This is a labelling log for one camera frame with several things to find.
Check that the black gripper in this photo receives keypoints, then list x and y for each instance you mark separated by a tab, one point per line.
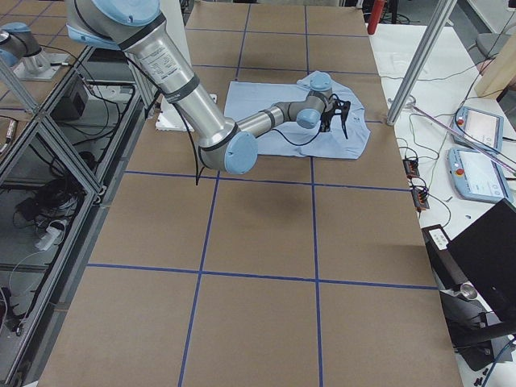
326	122

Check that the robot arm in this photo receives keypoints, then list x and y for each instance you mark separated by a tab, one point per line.
23	54
139	28

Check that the red fire extinguisher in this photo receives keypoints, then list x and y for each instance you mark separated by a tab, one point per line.
375	16

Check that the near teach pendant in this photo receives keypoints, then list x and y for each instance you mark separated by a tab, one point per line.
476	177

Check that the teach pendant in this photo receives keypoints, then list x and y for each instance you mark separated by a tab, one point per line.
476	177
481	125

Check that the far teach pendant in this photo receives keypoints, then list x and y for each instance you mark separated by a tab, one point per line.
481	125

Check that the aluminium frame post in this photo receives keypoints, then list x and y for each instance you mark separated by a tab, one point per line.
430	36

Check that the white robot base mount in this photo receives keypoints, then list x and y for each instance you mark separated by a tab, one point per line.
177	113

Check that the aluminium frame rack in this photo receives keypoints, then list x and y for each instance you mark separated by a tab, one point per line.
64	146

